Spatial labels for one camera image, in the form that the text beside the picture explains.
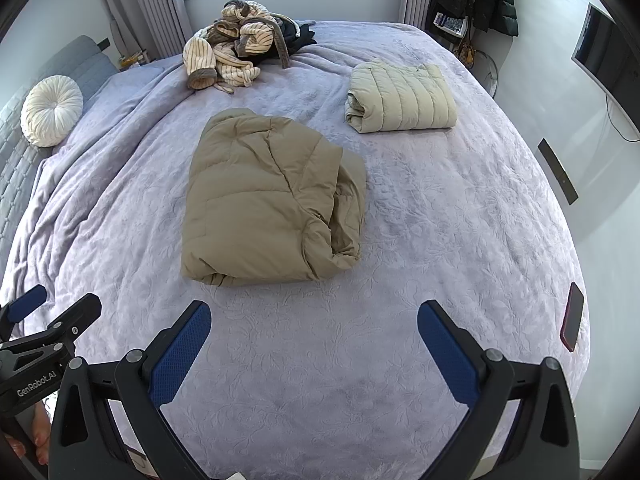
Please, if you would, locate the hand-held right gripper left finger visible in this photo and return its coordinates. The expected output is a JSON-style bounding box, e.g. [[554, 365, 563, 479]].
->
[[48, 300, 236, 480]]

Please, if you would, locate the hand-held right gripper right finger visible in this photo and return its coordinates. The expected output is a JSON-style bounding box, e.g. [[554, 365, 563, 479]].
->
[[418, 300, 581, 480]]

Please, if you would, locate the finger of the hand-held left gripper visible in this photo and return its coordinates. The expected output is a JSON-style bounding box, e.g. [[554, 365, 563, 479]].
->
[[0, 284, 49, 342], [10, 292, 103, 361]]

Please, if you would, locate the khaki puffer coat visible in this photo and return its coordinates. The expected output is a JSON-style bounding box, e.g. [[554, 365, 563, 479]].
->
[[180, 107, 368, 289]]

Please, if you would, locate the person's left hand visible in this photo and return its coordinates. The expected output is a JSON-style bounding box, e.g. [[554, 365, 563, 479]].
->
[[0, 402, 52, 467]]

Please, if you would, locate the lavender blanket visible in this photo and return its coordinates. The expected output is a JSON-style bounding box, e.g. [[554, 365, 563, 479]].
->
[[0, 20, 589, 471]]

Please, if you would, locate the smartphone with red case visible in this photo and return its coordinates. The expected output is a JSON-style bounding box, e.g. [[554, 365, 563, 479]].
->
[[560, 282, 585, 353]]

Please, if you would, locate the grey quilted bed sheet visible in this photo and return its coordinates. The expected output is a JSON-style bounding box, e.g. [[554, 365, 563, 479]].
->
[[0, 95, 47, 243]]

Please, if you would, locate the white round pillow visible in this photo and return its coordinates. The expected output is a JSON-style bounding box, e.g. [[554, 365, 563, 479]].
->
[[21, 75, 84, 148]]

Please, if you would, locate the grey padded headboard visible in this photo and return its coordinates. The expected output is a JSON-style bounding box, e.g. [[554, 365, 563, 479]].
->
[[27, 35, 119, 111]]

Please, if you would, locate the folded beige quilted jacket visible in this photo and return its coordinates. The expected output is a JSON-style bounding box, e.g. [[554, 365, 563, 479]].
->
[[344, 61, 459, 135]]

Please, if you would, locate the yellow bedside clutter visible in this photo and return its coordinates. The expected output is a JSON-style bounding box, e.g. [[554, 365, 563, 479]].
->
[[119, 49, 152, 68]]

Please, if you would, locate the cream striped robe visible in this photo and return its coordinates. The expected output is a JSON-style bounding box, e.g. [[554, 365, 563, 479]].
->
[[182, 0, 287, 95]]

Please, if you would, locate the brown patterned bag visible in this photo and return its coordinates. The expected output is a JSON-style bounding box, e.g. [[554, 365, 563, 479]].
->
[[456, 34, 477, 67]]

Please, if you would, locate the printed box on shelf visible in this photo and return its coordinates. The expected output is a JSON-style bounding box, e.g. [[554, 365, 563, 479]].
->
[[432, 10, 469, 39]]

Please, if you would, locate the black garment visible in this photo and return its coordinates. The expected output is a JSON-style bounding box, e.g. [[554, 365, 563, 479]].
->
[[270, 15, 319, 62]]

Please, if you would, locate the black wall bar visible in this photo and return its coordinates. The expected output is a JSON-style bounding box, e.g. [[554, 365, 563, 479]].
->
[[537, 138, 580, 206]]

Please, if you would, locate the round wire fan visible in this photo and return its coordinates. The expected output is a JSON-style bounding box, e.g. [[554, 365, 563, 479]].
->
[[472, 50, 499, 99]]

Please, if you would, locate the black television cable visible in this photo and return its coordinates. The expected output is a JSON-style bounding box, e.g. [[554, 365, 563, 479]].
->
[[605, 92, 640, 142]]

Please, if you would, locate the wall mounted television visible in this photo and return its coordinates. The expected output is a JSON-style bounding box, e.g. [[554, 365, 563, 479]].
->
[[571, 2, 640, 129]]

